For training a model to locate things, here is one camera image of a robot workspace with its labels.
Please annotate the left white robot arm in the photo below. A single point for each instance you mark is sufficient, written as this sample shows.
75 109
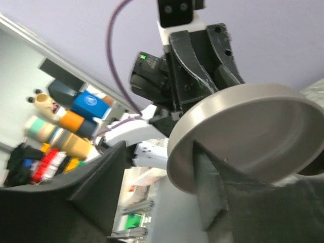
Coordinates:
153 123

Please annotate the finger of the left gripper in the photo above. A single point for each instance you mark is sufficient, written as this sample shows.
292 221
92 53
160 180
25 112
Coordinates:
226 73
190 62

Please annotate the colourful background clutter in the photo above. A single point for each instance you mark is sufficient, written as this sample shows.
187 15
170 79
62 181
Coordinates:
74 110

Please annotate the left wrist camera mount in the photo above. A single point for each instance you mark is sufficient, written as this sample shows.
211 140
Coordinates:
181 15

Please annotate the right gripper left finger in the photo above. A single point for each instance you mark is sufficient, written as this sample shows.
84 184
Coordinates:
78 206

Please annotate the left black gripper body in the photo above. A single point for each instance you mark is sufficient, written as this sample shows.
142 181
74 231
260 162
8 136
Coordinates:
169 100

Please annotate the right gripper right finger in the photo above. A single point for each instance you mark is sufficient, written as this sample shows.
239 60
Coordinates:
237 208

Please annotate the grey round lid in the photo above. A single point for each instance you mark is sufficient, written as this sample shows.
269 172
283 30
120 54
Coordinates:
267 131

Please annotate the aluminium rail frame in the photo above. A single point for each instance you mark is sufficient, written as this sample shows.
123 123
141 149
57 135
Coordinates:
42 47

